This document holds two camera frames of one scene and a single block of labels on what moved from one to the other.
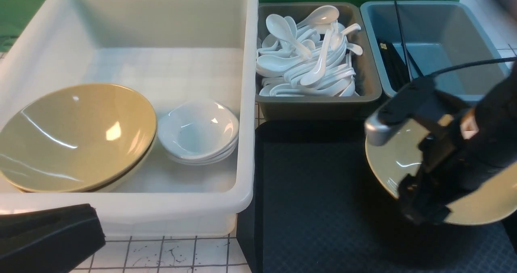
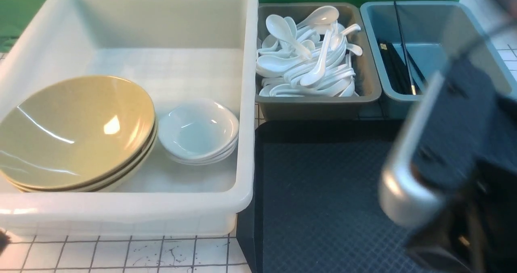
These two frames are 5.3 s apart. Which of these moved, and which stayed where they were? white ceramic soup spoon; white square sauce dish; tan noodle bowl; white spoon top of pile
Moved: tan noodle bowl
Stayed: white square sauce dish; white ceramic soup spoon; white spoon top of pile
